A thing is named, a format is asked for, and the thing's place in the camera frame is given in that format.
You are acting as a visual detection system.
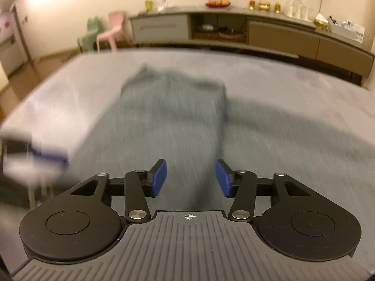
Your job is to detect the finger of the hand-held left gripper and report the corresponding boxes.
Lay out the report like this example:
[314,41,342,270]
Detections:
[29,148,71,167]

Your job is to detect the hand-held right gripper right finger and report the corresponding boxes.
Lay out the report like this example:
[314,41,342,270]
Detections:
[215,159,309,222]

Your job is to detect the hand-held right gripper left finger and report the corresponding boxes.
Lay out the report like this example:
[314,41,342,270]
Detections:
[72,159,167,222]

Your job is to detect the grey pants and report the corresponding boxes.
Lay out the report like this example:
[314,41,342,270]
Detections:
[69,64,229,211]

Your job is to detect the bed with grey sheet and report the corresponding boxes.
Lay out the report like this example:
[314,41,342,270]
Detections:
[0,50,375,273]

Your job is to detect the white door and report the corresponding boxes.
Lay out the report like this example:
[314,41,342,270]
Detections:
[0,4,32,78]

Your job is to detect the green plastic chair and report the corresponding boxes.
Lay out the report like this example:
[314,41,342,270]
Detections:
[77,18,103,54]

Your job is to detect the pink plastic chair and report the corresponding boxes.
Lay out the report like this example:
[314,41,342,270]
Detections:
[96,11,125,53]

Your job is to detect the brown woven tray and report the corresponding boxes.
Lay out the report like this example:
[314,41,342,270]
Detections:
[218,28,247,39]

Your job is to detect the long grey brown cabinet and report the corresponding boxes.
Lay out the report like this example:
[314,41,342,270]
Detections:
[129,4,375,78]

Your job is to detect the red fruit plate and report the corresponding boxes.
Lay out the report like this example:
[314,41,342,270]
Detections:
[205,0,232,9]

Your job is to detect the gold tissue box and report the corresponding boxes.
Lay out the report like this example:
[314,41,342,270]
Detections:
[314,13,329,30]

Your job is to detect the cluster of clear glasses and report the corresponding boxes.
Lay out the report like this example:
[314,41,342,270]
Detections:
[283,0,314,18]

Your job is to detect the white storage box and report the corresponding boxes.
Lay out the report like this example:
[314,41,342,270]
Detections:
[328,15,367,43]

